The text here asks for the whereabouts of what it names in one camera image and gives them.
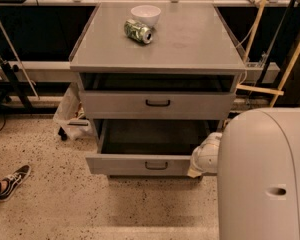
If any clear plastic bag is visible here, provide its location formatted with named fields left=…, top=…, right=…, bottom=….
left=53, top=83, right=93, bottom=141

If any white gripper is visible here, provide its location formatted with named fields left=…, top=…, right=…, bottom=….
left=187, top=132, right=222, bottom=178

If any black tripod stand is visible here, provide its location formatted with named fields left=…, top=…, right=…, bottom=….
left=0, top=55, right=33, bottom=112

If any grey drawer cabinet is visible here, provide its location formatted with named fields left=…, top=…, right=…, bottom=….
left=69, top=2, right=248, bottom=182

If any white bowl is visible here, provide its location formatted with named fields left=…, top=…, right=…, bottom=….
left=131, top=5, right=161, bottom=28

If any crushed green soda can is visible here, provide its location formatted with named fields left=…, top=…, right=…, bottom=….
left=124, top=19, right=152, bottom=44

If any grey drawer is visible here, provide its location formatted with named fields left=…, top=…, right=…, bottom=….
left=86, top=119, right=220, bottom=177
left=79, top=91, right=235, bottom=120

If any black and white sneaker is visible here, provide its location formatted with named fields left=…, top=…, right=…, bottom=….
left=0, top=165, right=31, bottom=201

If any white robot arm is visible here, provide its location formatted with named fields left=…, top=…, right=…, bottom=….
left=187, top=108, right=300, bottom=240

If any grey top drawer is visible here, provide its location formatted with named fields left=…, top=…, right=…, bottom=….
left=79, top=91, right=235, bottom=120

